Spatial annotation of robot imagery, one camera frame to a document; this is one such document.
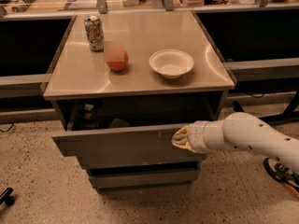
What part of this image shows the grey top drawer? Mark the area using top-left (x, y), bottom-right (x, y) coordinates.
top-left (51, 104), bottom-right (207, 170)

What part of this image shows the grey drawer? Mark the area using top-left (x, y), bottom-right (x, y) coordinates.
top-left (89, 167), bottom-right (200, 189)
top-left (51, 104), bottom-right (207, 170)

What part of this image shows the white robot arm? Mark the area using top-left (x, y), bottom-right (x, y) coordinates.
top-left (172, 112), bottom-right (299, 174)

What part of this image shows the grey lower drawer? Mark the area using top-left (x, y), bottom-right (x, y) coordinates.
top-left (89, 167), bottom-right (200, 189)

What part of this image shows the white paper in drawer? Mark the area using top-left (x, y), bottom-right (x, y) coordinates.
top-left (109, 119), bottom-right (129, 128)

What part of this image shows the grey drawer cabinet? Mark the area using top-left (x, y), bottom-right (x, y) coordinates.
top-left (44, 11), bottom-right (235, 177)

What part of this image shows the black table leg bar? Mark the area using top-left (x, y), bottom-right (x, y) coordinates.
top-left (233, 101), bottom-right (244, 112)

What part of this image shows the white bowl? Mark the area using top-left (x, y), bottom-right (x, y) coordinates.
top-left (149, 49), bottom-right (194, 79)

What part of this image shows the red orange apple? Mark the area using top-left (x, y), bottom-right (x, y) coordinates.
top-left (104, 41), bottom-right (129, 72)

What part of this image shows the black and orange shoe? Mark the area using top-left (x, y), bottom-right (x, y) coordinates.
top-left (263, 158), bottom-right (299, 199)

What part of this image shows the crushed soda can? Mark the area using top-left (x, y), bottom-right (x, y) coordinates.
top-left (84, 15), bottom-right (104, 51)

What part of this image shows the black chair caster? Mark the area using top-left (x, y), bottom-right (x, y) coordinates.
top-left (0, 188), bottom-right (15, 206)

